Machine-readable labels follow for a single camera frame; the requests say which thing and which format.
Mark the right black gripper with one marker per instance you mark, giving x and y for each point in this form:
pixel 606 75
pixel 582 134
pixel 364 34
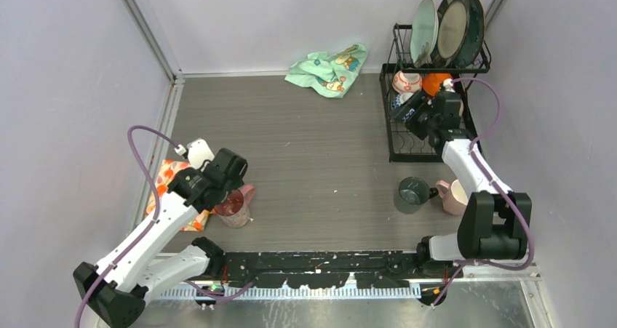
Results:
pixel 419 101

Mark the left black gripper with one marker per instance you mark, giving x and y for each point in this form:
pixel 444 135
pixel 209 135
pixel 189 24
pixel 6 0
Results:
pixel 236 184

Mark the orange coral pattern bowl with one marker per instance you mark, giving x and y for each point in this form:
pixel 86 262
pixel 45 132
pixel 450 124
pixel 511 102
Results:
pixel 407 82

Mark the white bowl orange outside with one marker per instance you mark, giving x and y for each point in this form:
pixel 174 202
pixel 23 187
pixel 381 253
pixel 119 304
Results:
pixel 433 81

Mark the pink glass mug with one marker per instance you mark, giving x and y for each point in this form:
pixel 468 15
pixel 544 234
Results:
pixel 234 211

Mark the mint green flower plate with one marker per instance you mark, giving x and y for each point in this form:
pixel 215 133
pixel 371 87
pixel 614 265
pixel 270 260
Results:
pixel 425 28

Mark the dark blue floral plate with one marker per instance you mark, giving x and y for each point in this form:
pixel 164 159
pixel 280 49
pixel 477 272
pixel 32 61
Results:
pixel 474 35

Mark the black rimmed cream plate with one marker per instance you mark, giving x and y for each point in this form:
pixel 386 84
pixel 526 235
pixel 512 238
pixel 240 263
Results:
pixel 453 16

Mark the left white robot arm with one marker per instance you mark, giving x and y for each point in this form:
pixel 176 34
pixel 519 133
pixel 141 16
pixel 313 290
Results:
pixel 119 286

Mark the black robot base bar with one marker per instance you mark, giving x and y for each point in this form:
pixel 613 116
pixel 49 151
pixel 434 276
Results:
pixel 323 270

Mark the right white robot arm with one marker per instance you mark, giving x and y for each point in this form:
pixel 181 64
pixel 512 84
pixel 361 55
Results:
pixel 495 223

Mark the orange floral cloth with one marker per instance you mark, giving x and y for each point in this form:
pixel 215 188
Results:
pixel 167 172

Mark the mint green cartoon cloth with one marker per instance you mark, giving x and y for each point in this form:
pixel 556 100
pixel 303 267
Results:
pixel 330 76

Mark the dark green mug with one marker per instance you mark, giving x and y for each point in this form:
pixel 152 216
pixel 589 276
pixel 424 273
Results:
pixel 412 194

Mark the pale pink mug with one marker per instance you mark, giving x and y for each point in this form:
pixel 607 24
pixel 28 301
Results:
pixel 453 196

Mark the black wire dish rack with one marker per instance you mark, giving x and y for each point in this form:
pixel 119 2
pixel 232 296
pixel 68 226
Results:
pixel 403 145

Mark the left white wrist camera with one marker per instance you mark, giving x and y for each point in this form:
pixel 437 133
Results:
pixel 197 152

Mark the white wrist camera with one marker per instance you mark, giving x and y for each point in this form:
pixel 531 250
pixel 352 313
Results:
pixel 448 85
pixel 197 152

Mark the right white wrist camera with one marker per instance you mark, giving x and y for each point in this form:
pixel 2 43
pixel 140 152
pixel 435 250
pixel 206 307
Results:
pixel 448 85

